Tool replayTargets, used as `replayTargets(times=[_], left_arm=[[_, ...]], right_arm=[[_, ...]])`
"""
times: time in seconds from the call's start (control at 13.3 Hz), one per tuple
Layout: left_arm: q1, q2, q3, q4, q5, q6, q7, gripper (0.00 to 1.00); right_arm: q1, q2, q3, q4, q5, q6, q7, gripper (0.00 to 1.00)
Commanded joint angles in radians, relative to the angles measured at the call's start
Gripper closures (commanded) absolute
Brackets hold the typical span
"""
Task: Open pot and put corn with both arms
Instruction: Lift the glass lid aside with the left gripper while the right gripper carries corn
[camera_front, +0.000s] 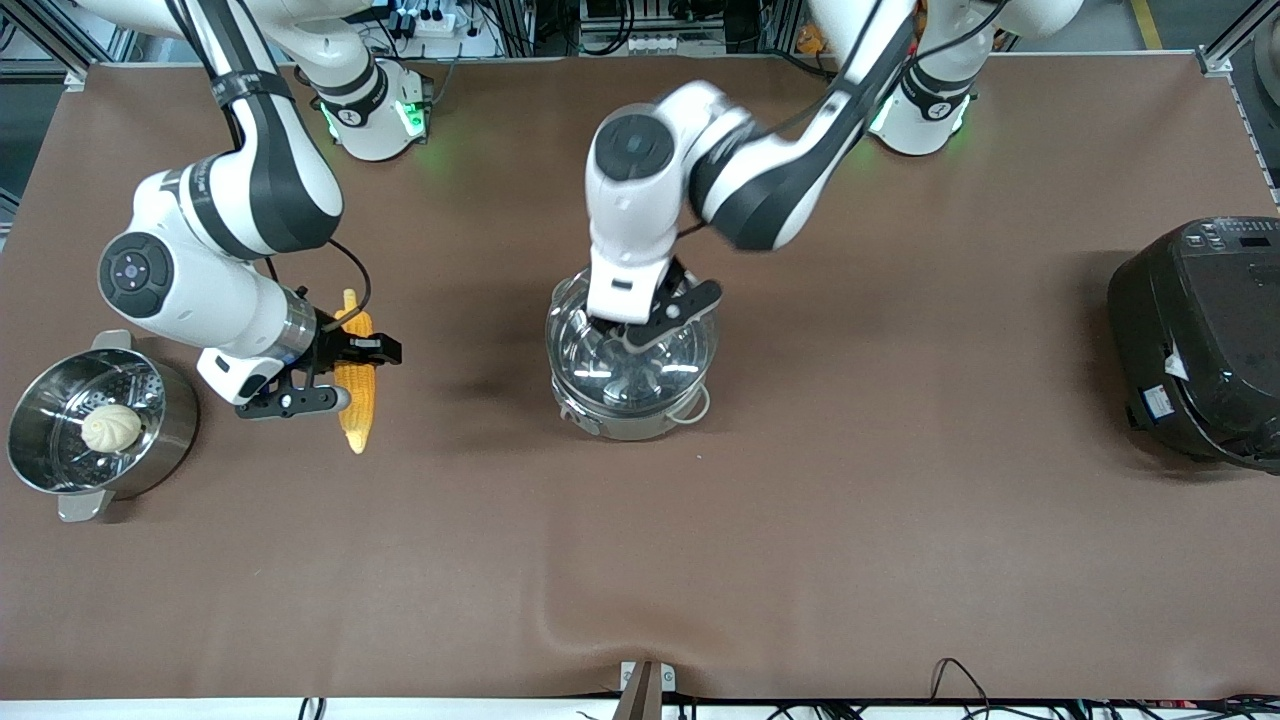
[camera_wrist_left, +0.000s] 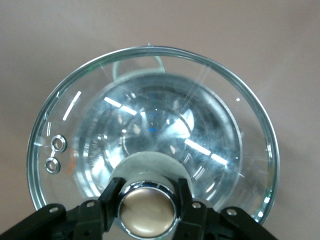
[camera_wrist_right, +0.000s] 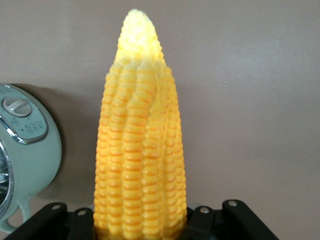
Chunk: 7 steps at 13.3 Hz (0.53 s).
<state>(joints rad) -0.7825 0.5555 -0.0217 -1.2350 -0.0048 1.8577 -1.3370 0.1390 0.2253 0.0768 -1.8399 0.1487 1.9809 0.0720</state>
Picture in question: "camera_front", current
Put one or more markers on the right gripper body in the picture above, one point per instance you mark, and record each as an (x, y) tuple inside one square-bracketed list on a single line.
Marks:
[(334, 345)]

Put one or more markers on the glass pot lid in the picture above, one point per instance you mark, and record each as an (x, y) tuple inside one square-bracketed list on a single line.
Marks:
[(660, 370)]

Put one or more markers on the yellow corn cob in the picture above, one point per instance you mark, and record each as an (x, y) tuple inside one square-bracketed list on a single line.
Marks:
[(358, 420)]

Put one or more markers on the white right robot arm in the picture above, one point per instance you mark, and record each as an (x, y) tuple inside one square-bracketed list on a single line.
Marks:
[(280, 170)]

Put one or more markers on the stainless steel steamer pot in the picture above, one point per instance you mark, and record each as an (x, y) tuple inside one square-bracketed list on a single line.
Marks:
[(170, 430)]

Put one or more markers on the stainless steel cooking pot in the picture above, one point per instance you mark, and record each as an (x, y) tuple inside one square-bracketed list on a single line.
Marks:
[(630, 428)]

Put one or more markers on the white steamed bun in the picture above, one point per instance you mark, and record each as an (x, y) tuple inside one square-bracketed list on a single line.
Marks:
[(111, 428)]

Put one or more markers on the white power strip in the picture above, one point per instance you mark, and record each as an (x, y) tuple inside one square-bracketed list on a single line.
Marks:
[(440, 22), (660, 45)]

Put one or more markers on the bag of orange breads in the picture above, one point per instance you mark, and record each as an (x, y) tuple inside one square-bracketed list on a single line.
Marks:
[(810, 40)]

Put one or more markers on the black electric rice cooker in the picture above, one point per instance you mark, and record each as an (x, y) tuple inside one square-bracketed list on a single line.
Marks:
[(1200, 340)]

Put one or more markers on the aluminium frame profile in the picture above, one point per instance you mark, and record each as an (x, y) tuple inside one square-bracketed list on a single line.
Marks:
[(60, 30), (1225, 55)]

